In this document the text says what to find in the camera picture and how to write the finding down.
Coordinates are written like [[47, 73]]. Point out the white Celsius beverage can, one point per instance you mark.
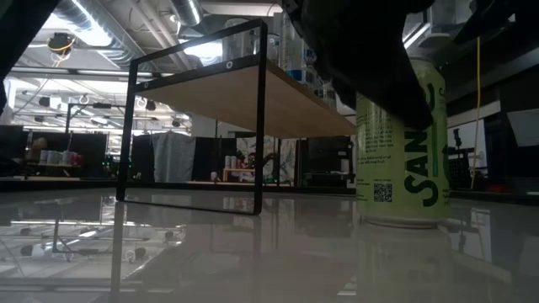
[[240, 40], [273, 50], [325, 94], [297, 54]]

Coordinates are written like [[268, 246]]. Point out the green Sanzo beverage can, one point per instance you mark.
[[396, 177]]

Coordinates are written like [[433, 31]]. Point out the white cup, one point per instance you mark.
[[43, 157], [66, 157]]

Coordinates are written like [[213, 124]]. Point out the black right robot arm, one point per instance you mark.
[[505, 17]]

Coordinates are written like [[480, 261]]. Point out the colourful painted panel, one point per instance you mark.
[[286, 160]]

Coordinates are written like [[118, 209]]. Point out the grey hanging cloth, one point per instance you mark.
[[173, 157]]

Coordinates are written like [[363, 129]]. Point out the red cup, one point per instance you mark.
[[78, 160]]

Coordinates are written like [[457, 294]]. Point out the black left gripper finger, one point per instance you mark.
[[370, 50]]

